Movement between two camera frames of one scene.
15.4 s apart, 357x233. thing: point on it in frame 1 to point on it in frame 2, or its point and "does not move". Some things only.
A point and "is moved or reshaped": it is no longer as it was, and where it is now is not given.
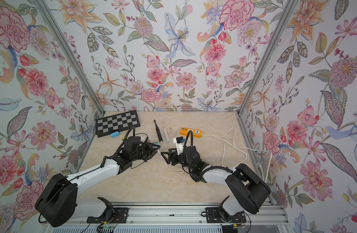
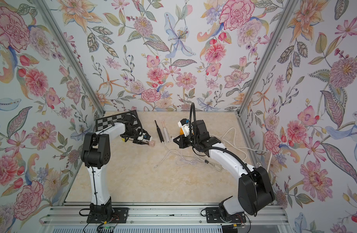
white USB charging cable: (165, 161) is moved or reshaped
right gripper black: (172, 155) to (183, 142)
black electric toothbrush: (158, 132) does not move
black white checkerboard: (120, 123) does not move
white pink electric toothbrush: (166, 133) does not move
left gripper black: (150, 150) to (138, 141)
